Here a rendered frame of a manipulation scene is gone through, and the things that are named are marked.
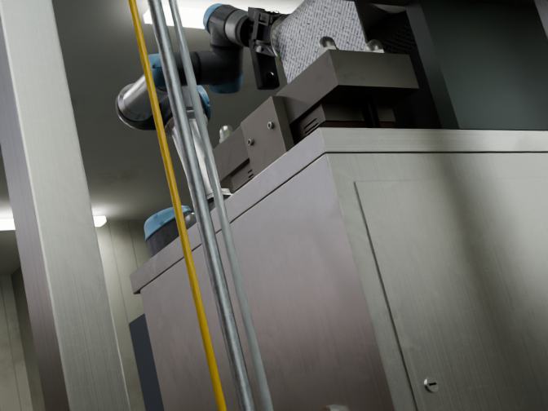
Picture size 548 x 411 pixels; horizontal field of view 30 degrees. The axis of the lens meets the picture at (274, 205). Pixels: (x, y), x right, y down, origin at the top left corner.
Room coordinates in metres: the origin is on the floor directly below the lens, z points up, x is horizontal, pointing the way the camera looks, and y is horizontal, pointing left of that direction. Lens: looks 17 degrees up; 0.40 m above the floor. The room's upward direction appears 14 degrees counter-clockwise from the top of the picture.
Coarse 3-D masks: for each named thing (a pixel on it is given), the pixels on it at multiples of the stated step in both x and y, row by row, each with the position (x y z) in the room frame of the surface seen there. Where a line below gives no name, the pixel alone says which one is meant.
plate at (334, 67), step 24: (312, 72) 1.43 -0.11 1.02; (336, 72) 1.39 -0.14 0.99; (360, 72) 1.42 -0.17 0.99; (384, 72) 1.45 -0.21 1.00; (408, 72) 1.47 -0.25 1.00; (288, 96) 1.48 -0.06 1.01; (312, 96) 1.44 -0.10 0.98; (336, 96) 1.43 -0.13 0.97; (360, 96) 1.45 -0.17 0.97; (384, 96) 1.48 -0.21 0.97; (408, 96) 1.50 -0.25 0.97; (288, 120) 1.50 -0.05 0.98; (240, 144) 1.61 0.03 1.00; (216, 168) 1.68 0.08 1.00; (240, 168) 1.64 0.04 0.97
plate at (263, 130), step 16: (272, 96) 1.49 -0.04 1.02; (256, 112) 1.53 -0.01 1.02; (272, 112) 1.49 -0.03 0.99; (256, 128) 1.53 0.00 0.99; (272, 128) 1.50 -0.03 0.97; (288, 128) 1.49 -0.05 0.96; (256, 144) 1.54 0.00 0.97; (272, 144) 1.51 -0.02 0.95; (288, 144) 1.49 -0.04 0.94; (256, 160) 1.55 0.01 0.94; (272, 160) 1.52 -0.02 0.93
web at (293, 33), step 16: (304, 0) 1.73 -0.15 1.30; (320, 0) 1.67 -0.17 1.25; (336, 0) 1.64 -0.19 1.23; (288, 16) 1.78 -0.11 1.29; (304, 16) 1.72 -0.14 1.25; (320, 16) 1.68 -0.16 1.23; (384, 16) 1.72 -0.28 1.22; (400, 16) 1.69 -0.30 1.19; (288, 32) 1.76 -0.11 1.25; (304, 32) 1.72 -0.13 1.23; (368, 32) 1.76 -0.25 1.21; (384, 32) 1.73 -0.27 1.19; (400, 32) 1.70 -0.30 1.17; (288, 48) 1.77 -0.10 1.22; (384, 48) 1.74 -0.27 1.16; (400, 48) 1.72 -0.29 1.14
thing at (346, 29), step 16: (336, 16) 1.65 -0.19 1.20; (352, 16) 1.62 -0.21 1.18; (320, 32) 1.69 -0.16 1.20; (336, 32) 1.66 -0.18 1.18; (352, 32) 1.62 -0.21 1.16; (304, 48) 1.73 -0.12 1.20; (352, 48) 1.63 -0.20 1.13; (288, 64) 1.78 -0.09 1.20; (304, 64) 1.74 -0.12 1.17; (288, 80) 1.79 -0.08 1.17
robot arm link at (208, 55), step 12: (216, 48) 2.06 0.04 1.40; (228, 48) 2.05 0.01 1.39; (240, 48) 2.07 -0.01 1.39; (204, 60) 2.05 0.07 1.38; (216, 60) 2.06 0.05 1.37; (228, 60) 2.07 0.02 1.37; (240, 60) 2.09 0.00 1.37; (204, 72) 2.06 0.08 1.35; (216, 72) 2.07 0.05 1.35; (228, 72) 2.08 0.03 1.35; (240, 72) 2.10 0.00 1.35; (204, 84) 2.09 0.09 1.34; (216, 84) 2.10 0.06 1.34; (228, 84) 2.10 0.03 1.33; (240, 84) 2.12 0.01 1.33
